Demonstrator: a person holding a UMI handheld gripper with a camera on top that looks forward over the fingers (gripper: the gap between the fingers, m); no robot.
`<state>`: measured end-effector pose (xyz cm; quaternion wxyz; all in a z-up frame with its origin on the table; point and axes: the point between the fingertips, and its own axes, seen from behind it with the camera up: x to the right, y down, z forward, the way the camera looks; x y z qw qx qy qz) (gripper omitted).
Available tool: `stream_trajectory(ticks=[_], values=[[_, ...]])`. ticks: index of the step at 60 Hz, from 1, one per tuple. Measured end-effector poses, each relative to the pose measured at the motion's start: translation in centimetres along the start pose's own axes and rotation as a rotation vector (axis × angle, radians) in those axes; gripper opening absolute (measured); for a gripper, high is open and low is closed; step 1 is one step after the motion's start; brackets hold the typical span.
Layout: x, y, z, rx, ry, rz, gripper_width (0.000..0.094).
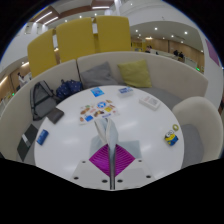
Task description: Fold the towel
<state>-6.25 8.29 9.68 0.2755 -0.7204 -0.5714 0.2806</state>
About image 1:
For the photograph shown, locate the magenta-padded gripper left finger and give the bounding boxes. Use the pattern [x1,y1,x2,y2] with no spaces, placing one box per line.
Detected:
[71,143,113,191]

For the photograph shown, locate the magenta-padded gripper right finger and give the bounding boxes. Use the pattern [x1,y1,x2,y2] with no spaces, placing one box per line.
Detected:
[112,145,154,191]

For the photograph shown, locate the light grey towel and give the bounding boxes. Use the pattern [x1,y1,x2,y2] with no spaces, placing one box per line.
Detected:
[89,117,143,160]

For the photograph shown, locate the yellow-blue toy figure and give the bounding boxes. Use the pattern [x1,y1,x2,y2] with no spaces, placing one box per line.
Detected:
[163,129,179,147]

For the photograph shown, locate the small blue box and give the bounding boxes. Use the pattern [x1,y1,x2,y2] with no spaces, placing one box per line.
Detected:
[35,129,50,146]

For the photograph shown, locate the dark grey wallet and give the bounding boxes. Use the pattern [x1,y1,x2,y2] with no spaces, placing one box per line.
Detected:
[46,107,65,125]

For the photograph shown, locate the flat white box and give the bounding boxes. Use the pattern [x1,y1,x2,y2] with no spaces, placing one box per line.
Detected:
[138,94,162,111]

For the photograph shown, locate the blue card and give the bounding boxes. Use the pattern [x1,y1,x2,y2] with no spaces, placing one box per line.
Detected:
[90,86,106,98]

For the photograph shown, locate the small white-blue box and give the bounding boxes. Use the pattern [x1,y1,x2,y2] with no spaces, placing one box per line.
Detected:
[117,86,134,98]

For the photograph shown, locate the black laptop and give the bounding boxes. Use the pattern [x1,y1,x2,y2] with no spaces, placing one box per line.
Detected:
[16,123,39,163]

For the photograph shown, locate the dark blue bag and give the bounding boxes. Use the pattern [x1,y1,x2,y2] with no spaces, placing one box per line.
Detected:
[55,78,84,101]

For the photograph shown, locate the grey black backpack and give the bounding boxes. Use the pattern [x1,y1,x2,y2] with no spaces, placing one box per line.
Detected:
[29,80,58,122]

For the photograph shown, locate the white armchair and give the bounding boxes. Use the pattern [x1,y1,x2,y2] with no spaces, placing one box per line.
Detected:
[172,96,224,169]

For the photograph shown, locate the grey cushion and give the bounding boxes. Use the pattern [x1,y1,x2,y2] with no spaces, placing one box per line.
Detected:
[79,61,119,90]

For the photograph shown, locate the yellow-green cushion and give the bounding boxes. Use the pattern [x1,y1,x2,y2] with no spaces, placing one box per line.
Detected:
[117,59,153,89]

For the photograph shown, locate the curved beige sofa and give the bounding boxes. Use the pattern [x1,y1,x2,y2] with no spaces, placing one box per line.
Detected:
[0,50,209,161]

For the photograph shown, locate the yellow partition panel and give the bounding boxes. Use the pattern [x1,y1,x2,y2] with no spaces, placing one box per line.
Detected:
[27,29,58,78]
[94,15,132,54]
[55,17,98,64]

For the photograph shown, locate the ceiling lights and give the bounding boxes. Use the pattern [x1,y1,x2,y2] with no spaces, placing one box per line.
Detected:
[33,0,114,27]

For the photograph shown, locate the purple wall sign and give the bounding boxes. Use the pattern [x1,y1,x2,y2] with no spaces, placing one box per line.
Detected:
[204,38,221,67]

